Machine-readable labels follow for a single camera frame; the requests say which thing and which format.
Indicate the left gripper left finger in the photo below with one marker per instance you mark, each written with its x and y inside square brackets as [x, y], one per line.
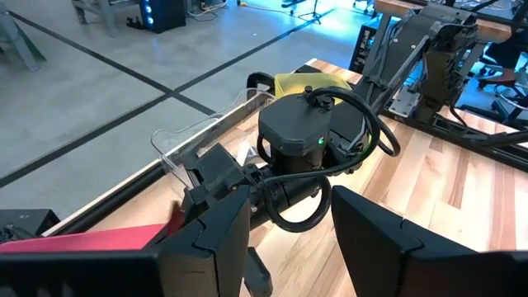
[123, 272]

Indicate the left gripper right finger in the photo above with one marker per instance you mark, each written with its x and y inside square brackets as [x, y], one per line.
[412, 272]

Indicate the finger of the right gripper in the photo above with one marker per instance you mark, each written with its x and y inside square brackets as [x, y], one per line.
[214, 169]
[257, 272]

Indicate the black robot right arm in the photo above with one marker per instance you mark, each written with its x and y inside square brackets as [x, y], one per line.
[412, 49]

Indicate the clear plastic bin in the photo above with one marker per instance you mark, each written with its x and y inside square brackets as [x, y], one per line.
[198, 128]

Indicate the pink plastic bin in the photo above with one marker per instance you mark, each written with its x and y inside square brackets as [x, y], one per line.
[82, 241]

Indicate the black arched clamp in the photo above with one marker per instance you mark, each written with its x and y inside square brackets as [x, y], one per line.
[257, 80]

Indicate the yellow plastic bin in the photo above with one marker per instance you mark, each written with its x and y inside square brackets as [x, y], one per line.
[288, 84]

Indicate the black tower blue lights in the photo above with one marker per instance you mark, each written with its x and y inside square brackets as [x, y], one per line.
[163, 14]

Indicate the black box white lettering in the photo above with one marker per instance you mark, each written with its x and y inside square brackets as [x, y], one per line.
[363, 45]

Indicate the black tripod stand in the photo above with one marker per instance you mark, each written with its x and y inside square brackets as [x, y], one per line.
[312, 12]

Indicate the black office chair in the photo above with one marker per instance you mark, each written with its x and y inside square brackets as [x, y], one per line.
[505, 80]

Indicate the grey metal table leg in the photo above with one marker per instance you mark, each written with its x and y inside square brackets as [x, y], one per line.
[18, 41]

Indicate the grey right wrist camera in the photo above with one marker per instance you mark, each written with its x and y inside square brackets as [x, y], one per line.
[295, 123]

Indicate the silver metal bracket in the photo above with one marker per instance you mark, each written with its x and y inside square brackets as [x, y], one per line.
[404, 101]

